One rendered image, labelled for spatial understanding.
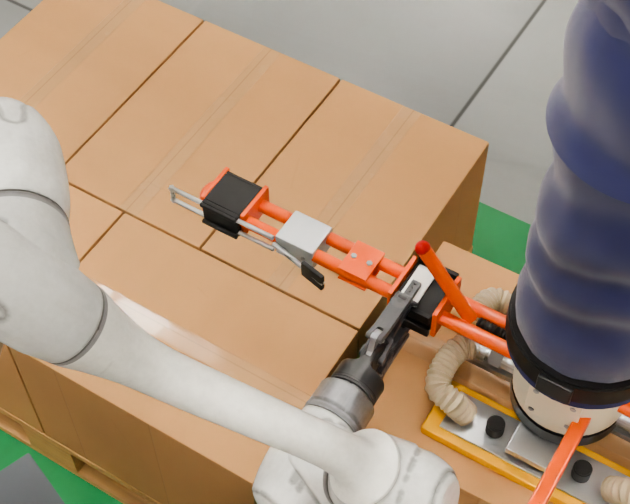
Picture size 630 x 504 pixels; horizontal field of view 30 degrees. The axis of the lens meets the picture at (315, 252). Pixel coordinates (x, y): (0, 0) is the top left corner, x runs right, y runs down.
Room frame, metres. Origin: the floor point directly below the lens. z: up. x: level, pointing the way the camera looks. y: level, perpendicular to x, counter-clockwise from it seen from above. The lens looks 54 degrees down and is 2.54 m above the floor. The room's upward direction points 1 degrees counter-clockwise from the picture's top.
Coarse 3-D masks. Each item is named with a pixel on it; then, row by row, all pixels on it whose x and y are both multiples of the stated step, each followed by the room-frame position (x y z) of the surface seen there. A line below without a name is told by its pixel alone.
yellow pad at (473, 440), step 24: (456, 384) 0.90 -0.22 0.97; (432, 408) 0.86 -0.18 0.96; (480, 408) 0.85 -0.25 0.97; (504, 408) 0.85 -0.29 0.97; (432, 432) 0.82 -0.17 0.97; (456, 432) 0.81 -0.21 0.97; (480, 432) 0.81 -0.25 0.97; (504, 432) 0.81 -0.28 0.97; (480, 456) 0.77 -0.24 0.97; (504, 456) 0.77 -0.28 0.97; (576, 456) 0.77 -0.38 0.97; (600, 456) 0.77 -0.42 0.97; (528, 480) 0.73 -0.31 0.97; (576, 480) 0.73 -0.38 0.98; (600, 480) 0.73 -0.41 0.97
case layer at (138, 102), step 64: (64, 0) 2.28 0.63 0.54; (128, 0) 2.28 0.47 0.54; (0, 64) 2.05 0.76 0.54; (64, 64) 2.05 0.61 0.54; (128, 64) 2.04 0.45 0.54; (192, 64) 2.04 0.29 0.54; (256, 64) 2.04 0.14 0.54; (64, 128) 1.84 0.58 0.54; (128, 128) 1.83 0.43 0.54; (192, 128) 1.83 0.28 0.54; (256, 128) 1.83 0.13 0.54; (320, 128) 1.83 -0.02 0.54; (384, 128) 1.82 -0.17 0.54; (448, 128) 1.82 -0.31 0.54; (128, 192) 1.64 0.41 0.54; (192, 192) 1.64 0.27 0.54; (320, 192) 1.63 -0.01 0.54; (384, 192) 1.63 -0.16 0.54; (448, 192) 1.63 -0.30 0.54; (128, 256) 1.46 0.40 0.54; (192, 256) 1.46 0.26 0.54; (256, 256) 1.46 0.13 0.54; (384, 256) 1.45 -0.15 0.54; (192, 320) 1.30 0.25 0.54; (256, 320) 1.30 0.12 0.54; (320, 320) 1.29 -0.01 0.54; (0, 384) 1.30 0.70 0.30; (64, 384) 1.17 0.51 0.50; (256, 384) 1.15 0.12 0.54; (128, 448) 1.10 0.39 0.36; (192, 448) 1.01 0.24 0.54; (256, 448) 1.01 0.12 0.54
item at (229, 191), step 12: (228, 168) 1.23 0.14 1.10; (216, 180) 1.20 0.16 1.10; (228, 180) 1.20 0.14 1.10; (240, 180) 1.20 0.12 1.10; (204, 192) 1.18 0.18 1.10; (216, 192) 1.18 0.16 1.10; (228, 192) 1.18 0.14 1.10; (240, 192) 1.18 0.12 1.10; (252, 192) 1.18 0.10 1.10; (264, 192) 1.18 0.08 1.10; (216, 204) 1.16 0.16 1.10; (228, 204) 1.15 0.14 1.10; (240, 204) 1.15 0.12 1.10; (252, 204) 1.15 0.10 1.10; (240, 216) 1.13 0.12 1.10; (252, 216) 1.15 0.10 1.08; (240, 228) 1.13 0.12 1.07
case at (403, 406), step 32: (448, 256) 1.16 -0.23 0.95; (480, 288) 1.09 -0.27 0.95; (512, 288) 1.09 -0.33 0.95; (416, 352) 0.97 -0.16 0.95; (384, 384) 0.91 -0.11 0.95; (416, 384) 0.91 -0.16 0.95; (480, 384) 0.91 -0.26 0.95; (384, 416) 0.85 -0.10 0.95; (416, 416) 0.85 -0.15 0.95; (448, 448) 0.80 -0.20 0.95; (608, 448) 0.79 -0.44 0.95; (480, 480) 0.74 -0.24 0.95
